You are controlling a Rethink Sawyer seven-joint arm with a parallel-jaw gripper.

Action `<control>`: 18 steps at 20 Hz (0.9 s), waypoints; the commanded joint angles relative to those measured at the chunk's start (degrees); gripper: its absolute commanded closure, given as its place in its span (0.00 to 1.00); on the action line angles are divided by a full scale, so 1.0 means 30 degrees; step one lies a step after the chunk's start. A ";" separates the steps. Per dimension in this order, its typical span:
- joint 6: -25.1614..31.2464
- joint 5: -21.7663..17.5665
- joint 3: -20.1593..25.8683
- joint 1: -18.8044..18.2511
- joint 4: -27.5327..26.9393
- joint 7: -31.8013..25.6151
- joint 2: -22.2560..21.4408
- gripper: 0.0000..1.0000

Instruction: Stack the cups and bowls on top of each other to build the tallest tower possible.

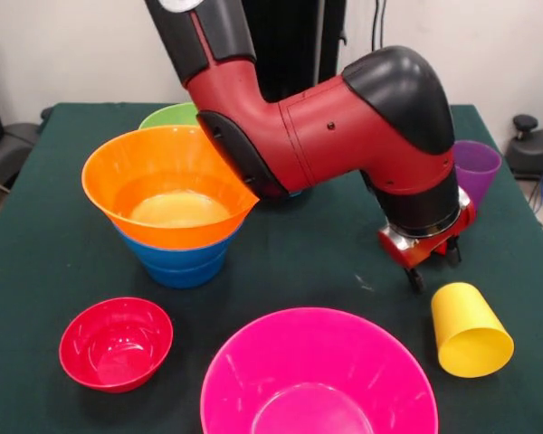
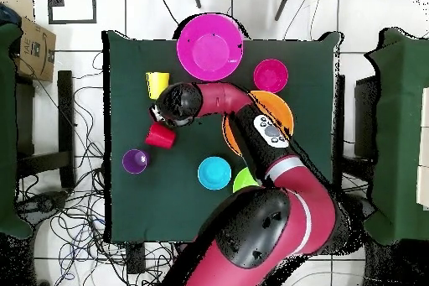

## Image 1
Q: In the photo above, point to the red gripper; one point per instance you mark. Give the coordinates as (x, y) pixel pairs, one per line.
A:
(407, 255)

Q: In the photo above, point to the large pink bowl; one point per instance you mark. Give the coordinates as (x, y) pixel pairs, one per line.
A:
(317, 361)

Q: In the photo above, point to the large blue bowl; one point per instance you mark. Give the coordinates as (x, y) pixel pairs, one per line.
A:
(185, 260)

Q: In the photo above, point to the large orange bowl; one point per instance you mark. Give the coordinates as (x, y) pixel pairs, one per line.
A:
(154, 158)

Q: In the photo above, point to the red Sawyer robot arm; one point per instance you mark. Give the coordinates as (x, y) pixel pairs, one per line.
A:
(335, 131)

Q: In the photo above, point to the yellow cup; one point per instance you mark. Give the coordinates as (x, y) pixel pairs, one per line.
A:
(470, 334)

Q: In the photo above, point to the purple cup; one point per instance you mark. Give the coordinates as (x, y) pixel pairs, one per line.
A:
(479, 167)

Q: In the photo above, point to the ribbed blue bowl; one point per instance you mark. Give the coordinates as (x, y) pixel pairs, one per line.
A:
(181, 278)

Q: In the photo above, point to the green bowl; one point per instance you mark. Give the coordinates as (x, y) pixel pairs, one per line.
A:
(172, 116)

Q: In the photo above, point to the small crimson bowl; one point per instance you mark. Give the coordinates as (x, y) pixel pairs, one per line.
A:
(115, 346)

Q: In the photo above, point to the dark green tablecloth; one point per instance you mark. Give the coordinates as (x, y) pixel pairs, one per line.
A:
(36, 253)

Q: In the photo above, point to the black pedestal leg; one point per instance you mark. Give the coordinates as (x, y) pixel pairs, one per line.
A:
(534, 149)
(9, 149)

